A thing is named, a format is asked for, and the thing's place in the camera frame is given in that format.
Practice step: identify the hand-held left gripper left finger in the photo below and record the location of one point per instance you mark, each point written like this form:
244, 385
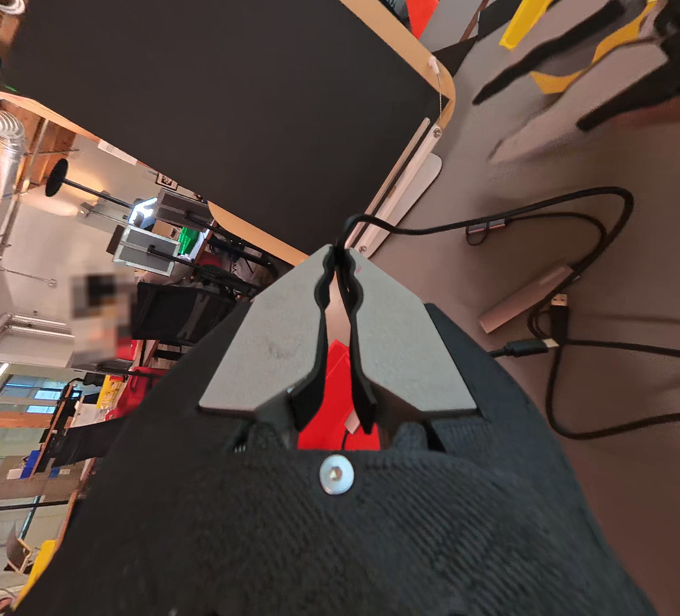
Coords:
266, 350

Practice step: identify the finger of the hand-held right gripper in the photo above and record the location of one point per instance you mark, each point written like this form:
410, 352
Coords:
595, 95
574, 21

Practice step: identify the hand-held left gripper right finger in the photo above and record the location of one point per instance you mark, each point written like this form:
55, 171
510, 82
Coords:
409, 350

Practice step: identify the red plastic bin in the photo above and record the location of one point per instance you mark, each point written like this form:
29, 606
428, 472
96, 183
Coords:
338, 393

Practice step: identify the grey usb hub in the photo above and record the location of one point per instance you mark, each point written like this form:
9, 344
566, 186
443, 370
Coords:
526, 297

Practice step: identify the black monitor screen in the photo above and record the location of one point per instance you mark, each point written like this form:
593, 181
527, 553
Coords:
213, 74

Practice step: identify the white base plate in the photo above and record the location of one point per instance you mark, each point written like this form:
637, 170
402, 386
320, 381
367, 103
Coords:
414, 202

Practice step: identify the silver ventilation duct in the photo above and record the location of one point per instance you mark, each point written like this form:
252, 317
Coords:
9, 154

